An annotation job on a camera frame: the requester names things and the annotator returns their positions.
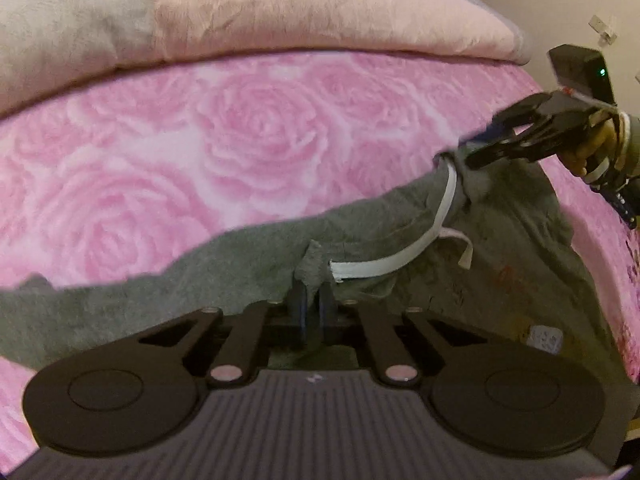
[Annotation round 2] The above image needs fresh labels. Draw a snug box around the blue lanyard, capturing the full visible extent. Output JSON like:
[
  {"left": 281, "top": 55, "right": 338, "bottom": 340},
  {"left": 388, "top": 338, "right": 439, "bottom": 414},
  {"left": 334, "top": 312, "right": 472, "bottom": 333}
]
[{"left": 600, "top": 180, "right": 640, "bottom": 231}]

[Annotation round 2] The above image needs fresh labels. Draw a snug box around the person's right hand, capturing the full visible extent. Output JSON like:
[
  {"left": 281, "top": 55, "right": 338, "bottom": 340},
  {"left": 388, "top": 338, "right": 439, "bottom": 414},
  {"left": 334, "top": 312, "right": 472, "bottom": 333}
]
[{"left": 560, "top": 116, "right": 620, "bottom": 179}]

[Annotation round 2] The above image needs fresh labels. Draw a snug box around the pink floral blanket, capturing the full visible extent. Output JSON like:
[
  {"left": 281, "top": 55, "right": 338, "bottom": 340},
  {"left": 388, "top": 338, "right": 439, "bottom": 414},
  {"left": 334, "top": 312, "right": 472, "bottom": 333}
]
[{"left": 0, "top": 52, "right": 640, "bottom": 461}]

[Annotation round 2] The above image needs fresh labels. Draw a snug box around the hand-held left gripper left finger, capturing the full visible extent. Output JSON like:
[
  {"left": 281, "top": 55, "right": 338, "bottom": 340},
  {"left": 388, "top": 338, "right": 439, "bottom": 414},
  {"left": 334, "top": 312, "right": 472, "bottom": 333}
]
[{"left": 140, "top": 280, "right": 307, "bottom": 389}]

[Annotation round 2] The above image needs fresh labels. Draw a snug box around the fluffy folded comforter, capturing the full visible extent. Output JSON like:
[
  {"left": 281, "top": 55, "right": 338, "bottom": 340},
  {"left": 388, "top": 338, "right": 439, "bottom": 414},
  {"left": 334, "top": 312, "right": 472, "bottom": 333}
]
[{"left": 0, "top": 0, "right": 531, "bottom": 116}]

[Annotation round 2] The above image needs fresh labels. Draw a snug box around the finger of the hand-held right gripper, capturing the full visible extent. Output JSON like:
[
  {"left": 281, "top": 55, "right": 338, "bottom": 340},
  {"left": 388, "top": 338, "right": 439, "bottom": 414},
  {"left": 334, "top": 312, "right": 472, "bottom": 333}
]
[
  {"left": 464, "top": 129, "right": 548, "bottom": 171},
  {"left": 487, "top": 91, "right": 553, "bottom": 135}
]

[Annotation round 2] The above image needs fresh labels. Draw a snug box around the grey t-shirt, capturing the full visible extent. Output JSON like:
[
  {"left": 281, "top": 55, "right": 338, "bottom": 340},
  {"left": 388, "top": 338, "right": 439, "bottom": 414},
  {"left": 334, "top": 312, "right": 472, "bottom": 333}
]
[{"left": 0, "top": 152, "right": 626, "bottom": 376}]

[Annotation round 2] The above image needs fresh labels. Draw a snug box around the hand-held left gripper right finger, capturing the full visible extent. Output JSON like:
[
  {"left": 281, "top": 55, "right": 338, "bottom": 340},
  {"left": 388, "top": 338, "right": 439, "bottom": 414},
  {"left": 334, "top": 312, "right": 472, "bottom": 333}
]
[{"left": 317, "top": 281, "right": 486, "bottom": 388}]

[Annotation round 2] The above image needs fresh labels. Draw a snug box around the white wall socket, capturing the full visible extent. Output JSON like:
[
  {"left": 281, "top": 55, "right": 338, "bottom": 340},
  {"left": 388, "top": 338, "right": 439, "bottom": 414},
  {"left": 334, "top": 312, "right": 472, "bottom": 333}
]
[{"left": 589, "top": 14, "right": 618, "bottom": 45}]

